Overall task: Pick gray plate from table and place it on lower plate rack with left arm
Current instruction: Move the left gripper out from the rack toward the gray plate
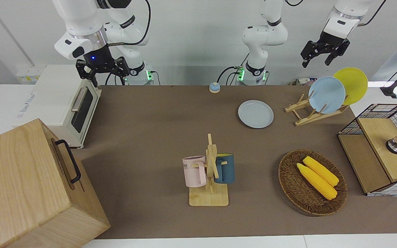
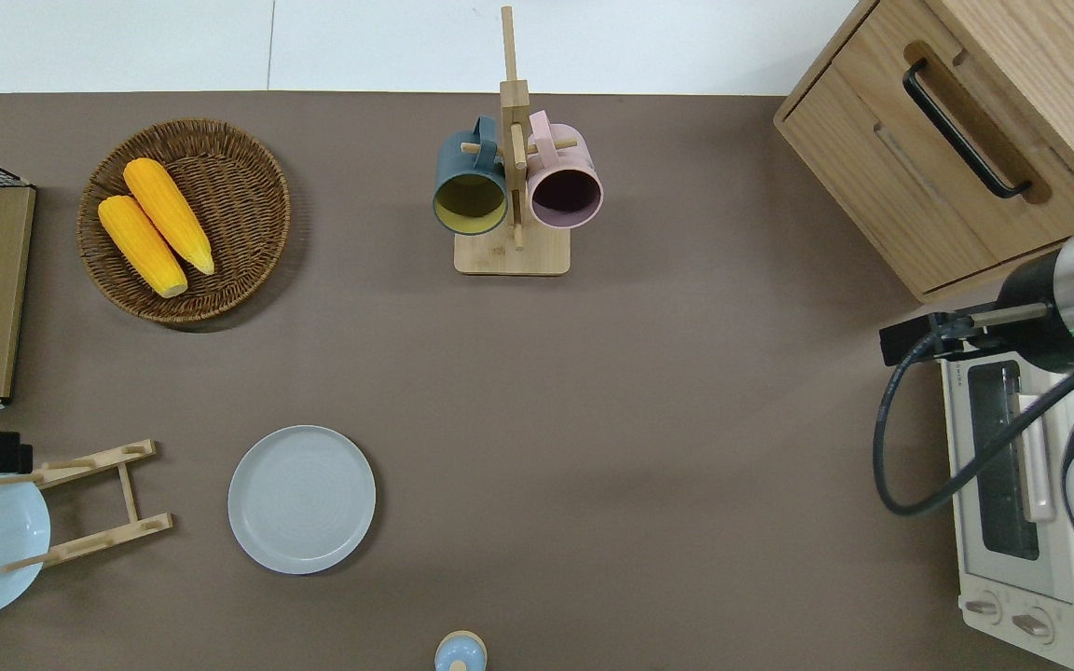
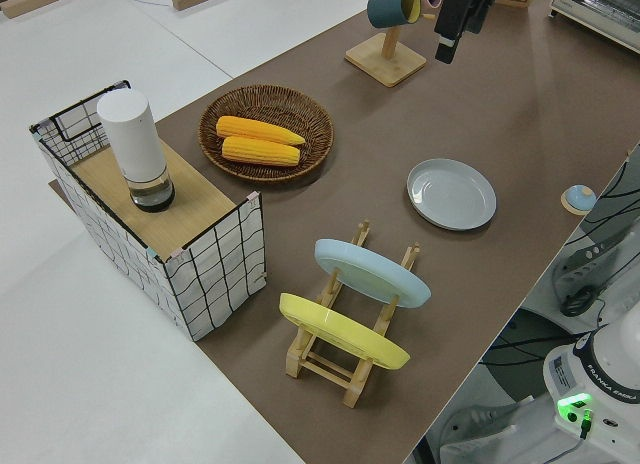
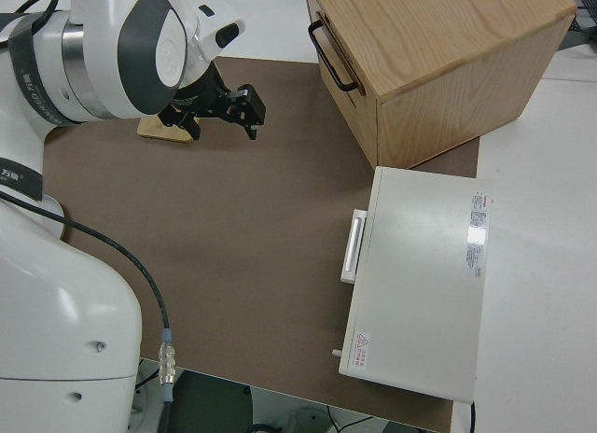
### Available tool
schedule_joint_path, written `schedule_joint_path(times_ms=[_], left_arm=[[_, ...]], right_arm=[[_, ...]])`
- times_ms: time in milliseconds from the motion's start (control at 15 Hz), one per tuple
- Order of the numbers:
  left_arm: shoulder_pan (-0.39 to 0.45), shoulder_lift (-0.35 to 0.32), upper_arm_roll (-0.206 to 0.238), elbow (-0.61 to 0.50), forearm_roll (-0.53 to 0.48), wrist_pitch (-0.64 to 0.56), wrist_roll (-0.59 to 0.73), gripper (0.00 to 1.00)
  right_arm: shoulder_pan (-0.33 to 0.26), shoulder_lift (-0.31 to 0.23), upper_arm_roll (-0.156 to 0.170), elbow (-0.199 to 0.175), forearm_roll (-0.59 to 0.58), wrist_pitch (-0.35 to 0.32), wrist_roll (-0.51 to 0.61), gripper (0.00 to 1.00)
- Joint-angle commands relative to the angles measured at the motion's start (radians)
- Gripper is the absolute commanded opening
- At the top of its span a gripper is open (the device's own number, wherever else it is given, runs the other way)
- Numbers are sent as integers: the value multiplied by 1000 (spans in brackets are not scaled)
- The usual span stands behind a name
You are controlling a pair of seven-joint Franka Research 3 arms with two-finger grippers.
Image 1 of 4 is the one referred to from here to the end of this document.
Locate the pink mug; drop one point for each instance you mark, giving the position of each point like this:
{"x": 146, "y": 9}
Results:
{"x": 193, "y": 172}

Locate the brown wicker basket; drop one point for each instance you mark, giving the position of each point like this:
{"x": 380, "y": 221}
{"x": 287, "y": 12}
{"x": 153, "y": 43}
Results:
{"x": 295, "y": 189}

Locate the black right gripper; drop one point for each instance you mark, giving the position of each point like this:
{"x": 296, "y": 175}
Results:
{"x": 98, "y": 58}

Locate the yellow plate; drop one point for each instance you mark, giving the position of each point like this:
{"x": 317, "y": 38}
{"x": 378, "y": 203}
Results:
{"x": 355, "y": 82}

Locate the white wall power socket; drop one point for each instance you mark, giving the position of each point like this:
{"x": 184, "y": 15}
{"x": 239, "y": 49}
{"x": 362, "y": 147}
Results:
{"x": 29, "y": 74}

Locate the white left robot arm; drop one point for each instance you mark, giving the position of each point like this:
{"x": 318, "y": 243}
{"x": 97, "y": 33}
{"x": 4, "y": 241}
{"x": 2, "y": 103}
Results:
{"x": 264, "y": 34}

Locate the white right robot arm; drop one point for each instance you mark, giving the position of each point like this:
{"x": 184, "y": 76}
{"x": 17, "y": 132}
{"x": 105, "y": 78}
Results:
{"x": 81, "y": 20}

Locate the wooden box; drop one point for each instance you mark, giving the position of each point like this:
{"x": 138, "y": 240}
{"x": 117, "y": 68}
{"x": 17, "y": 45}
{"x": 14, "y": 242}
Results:
{"x": 22, "y": 186}

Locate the yellow corn cob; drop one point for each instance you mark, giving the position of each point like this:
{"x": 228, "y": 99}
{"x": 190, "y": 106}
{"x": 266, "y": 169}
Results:
{"x": 315, "y": 182}
{"x": 321, "y": 170}

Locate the white toaster oven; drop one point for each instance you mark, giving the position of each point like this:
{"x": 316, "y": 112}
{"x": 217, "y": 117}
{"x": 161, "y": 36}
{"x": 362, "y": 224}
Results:
{"x": 53, "y": 96}

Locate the light blue plate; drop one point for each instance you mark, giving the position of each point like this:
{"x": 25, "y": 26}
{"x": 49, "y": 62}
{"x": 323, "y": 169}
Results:
{"x": 326, "y": 94}

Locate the small blue desk bell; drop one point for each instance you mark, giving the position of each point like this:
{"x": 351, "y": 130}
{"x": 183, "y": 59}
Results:
{"x": 214, "y": 88}

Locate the dark blue mug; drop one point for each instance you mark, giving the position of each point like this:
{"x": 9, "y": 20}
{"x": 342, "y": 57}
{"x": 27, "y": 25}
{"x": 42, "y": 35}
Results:
{"x": 226, "y": 170}

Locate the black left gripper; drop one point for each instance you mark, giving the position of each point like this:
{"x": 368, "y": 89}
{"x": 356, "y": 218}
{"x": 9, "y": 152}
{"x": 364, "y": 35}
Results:
{"x": 333, "y": 40}

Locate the wooden mug rack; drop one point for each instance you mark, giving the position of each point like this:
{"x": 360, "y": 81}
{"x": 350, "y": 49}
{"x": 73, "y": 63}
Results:
{"x": 209, "y": 198}

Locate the wooden plate rack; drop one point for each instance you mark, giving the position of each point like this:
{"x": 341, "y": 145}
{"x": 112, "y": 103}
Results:
{"x": 308, "y": 119}

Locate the brown table mat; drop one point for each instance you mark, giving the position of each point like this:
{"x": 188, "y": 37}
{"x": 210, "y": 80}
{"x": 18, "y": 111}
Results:
{"x": 150, "y": 137}

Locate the gray plate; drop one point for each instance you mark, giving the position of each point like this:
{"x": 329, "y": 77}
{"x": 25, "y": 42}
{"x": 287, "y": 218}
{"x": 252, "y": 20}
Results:
{"x": 255, "y": 114}

